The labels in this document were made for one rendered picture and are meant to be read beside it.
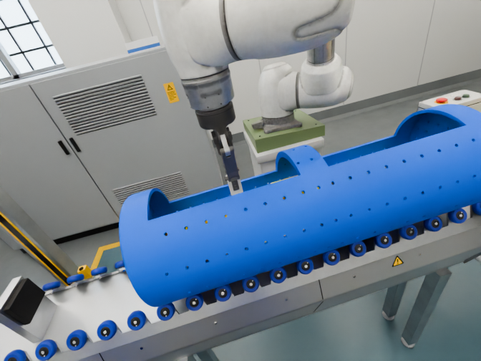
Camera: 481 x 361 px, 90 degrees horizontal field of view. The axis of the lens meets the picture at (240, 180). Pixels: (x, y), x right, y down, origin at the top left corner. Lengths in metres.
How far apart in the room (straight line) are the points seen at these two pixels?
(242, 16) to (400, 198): 0.48
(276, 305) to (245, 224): 0.31
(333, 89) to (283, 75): 0.21
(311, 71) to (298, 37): 0.67
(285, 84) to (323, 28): 0.73
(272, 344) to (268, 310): 0.90
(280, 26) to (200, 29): 0.12
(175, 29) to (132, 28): 2.88
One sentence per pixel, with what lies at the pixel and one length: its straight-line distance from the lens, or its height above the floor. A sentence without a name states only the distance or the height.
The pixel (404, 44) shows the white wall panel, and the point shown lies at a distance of 4.29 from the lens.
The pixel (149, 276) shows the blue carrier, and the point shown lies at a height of 1.14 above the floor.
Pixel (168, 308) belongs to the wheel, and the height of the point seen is 0.97.
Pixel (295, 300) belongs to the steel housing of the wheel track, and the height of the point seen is 0.87.
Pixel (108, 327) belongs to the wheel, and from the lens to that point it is 0.77.
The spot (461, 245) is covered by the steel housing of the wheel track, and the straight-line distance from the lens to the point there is 0.96.
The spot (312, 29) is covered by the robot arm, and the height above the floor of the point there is 1.50.
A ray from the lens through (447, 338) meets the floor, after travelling 1.79.
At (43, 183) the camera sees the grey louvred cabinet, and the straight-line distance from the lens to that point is 2.65.
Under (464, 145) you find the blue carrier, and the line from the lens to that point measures 0.73.
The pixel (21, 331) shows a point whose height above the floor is 0.99.
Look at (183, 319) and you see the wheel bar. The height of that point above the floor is 0.92.
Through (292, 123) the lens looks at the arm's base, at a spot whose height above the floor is 1.07.
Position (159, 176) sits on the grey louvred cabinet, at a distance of 2.33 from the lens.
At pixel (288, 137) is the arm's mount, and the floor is 1.04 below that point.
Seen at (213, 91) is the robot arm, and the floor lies 1.43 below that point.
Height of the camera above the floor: 1.53
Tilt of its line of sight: 34 degrees down
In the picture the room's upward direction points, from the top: 14 degrees counter-clockwise
